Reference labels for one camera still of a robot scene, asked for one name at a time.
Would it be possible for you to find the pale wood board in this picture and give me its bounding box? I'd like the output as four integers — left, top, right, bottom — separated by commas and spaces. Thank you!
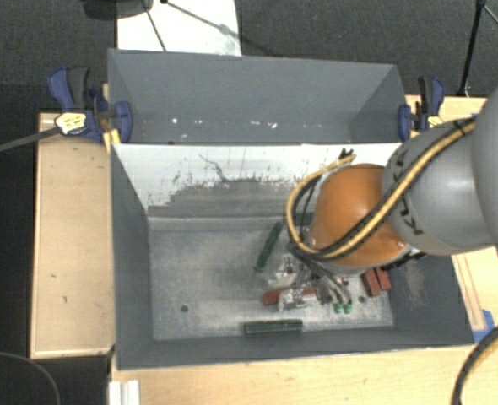
29, 110, 117, 360

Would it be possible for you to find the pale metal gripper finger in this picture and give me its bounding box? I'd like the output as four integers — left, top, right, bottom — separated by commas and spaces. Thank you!
268, 257, 298, 289
278, 288, 311, 312

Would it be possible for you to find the grey metal bin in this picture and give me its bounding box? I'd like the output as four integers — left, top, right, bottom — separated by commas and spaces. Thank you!
106, 47, 476, 371

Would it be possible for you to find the black cylinder on white bracket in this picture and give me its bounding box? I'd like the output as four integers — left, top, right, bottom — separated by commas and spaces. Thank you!
382, 246, 430, 272

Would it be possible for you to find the red-brown flat block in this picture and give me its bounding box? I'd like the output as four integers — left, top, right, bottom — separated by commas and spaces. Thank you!
360, 267, 393, 299
260, 287, 317, 309

